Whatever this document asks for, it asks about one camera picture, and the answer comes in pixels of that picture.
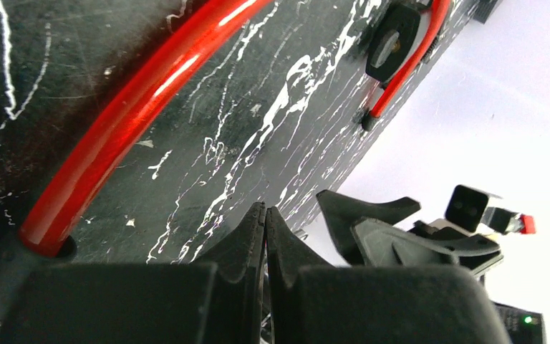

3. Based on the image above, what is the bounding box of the black padlock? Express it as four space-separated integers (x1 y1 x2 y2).
365 2 425 82

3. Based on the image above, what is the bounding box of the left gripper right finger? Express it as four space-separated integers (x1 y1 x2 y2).
265 207 511 343

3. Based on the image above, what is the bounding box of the red cable lock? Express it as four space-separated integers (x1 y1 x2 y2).
18 1 452 257

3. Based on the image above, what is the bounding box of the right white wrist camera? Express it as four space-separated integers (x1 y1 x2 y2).
415 185 536 240

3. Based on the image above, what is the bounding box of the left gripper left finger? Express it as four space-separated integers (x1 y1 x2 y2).
0 202 266 343

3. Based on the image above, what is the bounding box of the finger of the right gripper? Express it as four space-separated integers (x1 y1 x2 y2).
351 219 501 266
317 190 421 259

